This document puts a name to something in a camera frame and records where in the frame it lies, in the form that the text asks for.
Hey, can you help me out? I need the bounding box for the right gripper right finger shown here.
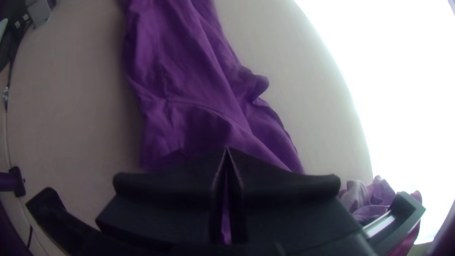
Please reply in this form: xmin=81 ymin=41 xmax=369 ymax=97
xmin=227 ymin=147 xmax=365 ymax=249

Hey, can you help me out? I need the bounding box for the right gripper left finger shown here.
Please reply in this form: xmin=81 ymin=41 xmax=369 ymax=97
xmin=95 ymin=147 xmax=229 ymax=247

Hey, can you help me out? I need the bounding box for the dark t-shirt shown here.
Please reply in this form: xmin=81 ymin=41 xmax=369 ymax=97
xmin=119 ymin=0 xmax=306 ymax=245

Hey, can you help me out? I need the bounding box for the heap of clothes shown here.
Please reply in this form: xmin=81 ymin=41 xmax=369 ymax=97
xmin=337 ymin=174 xmax=424 ymax=255

